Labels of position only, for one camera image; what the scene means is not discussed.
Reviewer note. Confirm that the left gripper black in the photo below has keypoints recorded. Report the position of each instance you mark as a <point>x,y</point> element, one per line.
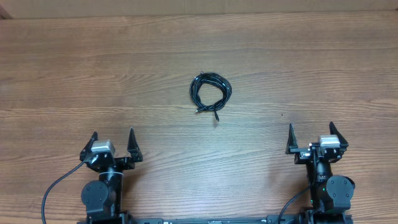
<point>125,164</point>

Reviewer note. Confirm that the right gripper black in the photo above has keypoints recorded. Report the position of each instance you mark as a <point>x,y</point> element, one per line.
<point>303,153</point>

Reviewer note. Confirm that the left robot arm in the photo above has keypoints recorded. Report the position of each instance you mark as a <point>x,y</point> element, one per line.
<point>103,197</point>

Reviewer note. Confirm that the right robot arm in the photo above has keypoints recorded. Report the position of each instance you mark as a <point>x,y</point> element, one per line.
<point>330,195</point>

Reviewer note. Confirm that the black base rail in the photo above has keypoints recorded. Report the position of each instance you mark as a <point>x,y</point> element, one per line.
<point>270,219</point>

